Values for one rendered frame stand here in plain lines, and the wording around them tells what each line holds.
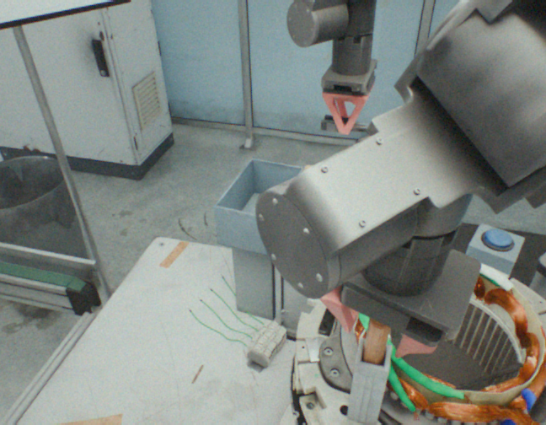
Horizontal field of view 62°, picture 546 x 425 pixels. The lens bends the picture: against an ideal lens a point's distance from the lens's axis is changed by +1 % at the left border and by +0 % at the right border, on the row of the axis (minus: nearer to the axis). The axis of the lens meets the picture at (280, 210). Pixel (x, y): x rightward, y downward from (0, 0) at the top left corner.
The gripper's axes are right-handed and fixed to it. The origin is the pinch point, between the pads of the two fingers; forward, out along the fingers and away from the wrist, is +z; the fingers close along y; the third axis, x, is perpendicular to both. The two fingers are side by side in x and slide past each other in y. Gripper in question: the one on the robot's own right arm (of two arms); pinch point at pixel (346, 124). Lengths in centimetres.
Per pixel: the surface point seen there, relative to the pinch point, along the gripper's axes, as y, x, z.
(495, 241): 4.4, 25.6, 14.5
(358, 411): 42.9, 11.0, 6.9
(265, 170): -3.8, -15.9, 13.9
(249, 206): 0.8, -17.8, 19.7
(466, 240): -126, 41, 119
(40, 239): -28, -119, 78
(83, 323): 18, -53, 48
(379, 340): 42.2, 11.8, -3.0
